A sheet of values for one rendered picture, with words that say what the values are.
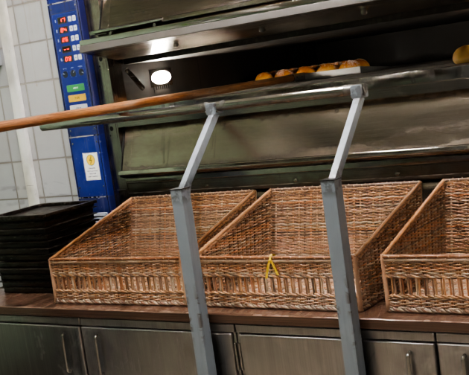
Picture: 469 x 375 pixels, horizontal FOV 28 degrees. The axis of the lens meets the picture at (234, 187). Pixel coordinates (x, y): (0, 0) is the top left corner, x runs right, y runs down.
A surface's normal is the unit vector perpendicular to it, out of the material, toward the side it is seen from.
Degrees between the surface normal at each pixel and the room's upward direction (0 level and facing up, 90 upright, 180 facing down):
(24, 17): 90
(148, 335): 91
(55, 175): 90
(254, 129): 70
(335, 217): 90
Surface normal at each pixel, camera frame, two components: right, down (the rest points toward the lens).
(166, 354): -0.55, 0.18
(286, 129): -0.56, -0.17
